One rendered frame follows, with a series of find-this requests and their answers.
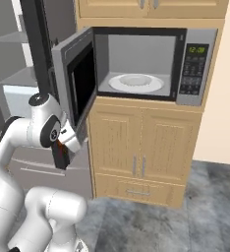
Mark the dark grey fridge door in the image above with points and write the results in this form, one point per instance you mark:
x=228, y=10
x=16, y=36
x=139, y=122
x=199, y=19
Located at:
x=38, y=39

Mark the white round microwave plate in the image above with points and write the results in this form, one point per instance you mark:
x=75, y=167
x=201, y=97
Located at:
x=136, y=83

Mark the light wood drawer front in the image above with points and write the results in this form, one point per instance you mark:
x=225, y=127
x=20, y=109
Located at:
x=110, y=188

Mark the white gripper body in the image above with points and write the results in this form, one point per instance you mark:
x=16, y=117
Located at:
x=71, y=141

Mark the grey fridge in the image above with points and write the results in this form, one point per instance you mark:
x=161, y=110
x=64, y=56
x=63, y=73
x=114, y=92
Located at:
x=9, y=49

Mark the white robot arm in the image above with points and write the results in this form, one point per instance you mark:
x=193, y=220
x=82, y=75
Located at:
x=9, y=183

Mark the silver microwave oven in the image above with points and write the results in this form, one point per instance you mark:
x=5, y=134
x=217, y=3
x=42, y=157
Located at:
x=199, y=72

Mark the light wood cupboard door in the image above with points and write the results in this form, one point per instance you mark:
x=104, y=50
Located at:
x=110, y=8
x=171, y=147
x=192, y=8
x=115, y=144

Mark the silver microwave door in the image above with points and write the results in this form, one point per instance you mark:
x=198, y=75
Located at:
x=63, y=78

